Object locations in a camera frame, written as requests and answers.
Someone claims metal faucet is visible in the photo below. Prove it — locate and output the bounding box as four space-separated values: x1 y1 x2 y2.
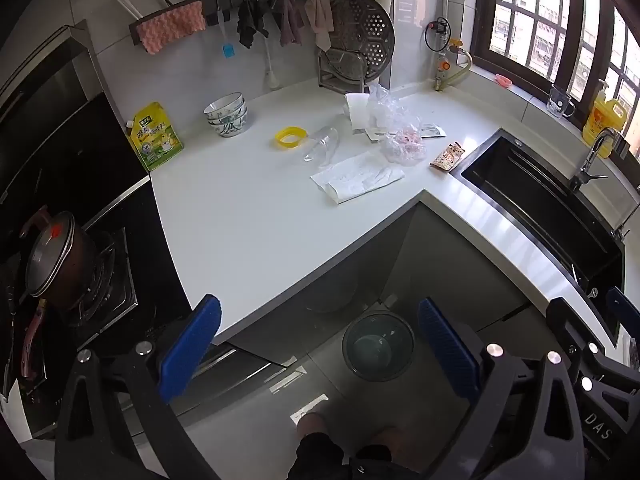
570 127 629 192

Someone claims white paper tube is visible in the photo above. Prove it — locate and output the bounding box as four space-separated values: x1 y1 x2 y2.
343 92 373 133

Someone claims perforated metal steamer plate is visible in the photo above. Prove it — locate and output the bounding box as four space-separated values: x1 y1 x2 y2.
327 0 396 81

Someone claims black range hood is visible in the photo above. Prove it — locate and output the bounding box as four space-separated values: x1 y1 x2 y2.
0 20 152 211

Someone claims pink beige hanging cloth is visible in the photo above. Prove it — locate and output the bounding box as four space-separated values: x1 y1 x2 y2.
305 0 335 52

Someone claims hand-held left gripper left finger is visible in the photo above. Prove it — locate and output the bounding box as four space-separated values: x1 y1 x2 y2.
54 294 222 480

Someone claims black coiled cable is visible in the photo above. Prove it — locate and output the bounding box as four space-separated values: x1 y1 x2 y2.
425 17 452 54

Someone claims yellow green refill pouch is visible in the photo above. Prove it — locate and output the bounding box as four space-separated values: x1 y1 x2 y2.
125 101 185 172

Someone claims white plastic wrapper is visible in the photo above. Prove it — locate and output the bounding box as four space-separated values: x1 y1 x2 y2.
310 152 406 206

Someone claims black kitchen sink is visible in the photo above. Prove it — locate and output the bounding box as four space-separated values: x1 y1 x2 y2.
449 127 627 346

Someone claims clear plastic cup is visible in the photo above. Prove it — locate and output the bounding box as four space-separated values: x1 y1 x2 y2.
302 126 341 167

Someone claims dark red utensil handle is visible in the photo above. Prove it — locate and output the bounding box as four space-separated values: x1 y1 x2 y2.
20 300 49 379

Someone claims black gas cooktop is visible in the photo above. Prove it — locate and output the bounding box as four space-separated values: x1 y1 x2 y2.
0 227 140 411

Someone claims person's left leg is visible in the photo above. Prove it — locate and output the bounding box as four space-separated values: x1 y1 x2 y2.
295 412 331 442

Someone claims gas valve with orange knob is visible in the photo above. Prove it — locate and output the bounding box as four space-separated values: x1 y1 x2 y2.
433 56 452 92

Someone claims grey base cabinet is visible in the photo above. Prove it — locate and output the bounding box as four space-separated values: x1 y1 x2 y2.
170 200 551 411

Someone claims round grey trash bin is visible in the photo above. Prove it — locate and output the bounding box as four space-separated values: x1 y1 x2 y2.
342 311 416 383

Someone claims mauve hanging cloth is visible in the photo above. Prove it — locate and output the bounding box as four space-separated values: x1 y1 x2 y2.
271 0 308 47

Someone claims pink sponge cloth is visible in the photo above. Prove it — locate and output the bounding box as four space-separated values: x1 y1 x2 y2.
137 1 207 55

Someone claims yellow oil bottle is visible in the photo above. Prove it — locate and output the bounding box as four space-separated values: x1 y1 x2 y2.
581 80 629 160

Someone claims printed snack wrapper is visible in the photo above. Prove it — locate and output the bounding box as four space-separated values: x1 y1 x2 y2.
430 141 467 171

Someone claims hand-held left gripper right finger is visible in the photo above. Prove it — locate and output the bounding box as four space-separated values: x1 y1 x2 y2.
417 297 585 480

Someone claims dark hanging cloth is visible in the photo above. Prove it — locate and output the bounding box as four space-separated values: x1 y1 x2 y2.
236 0 271 49

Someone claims white bottle brush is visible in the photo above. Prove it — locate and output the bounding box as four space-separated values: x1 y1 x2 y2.
262 35 281 92

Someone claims glass mug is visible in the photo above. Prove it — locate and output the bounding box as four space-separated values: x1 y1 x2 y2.
546 84 577 120

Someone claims blue silicone brush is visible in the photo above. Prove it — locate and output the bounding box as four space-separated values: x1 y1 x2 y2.
217 7 237 60

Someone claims pink patterned plastic bag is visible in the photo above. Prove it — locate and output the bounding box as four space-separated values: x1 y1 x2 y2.
381 127 427 165

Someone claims dark framed window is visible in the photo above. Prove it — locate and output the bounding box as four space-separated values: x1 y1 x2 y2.
470 0 640 146

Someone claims yellow plastic ring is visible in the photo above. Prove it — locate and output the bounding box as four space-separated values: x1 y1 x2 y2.
275 126 308 149

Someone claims metal dish rack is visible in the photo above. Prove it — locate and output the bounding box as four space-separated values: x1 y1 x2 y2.
317 47 381 93

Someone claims brown pot with lid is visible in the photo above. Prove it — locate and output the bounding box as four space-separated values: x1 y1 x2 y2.
20 209 102 312

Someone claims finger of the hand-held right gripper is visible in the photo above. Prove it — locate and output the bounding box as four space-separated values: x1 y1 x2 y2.
546 297 608 391
606 287 640 361

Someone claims clear plastic bag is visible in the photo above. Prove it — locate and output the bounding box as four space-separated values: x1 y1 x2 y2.
367 82 426 133

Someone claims white gas pipe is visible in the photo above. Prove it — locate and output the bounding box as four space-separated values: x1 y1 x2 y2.
439 0 452 56

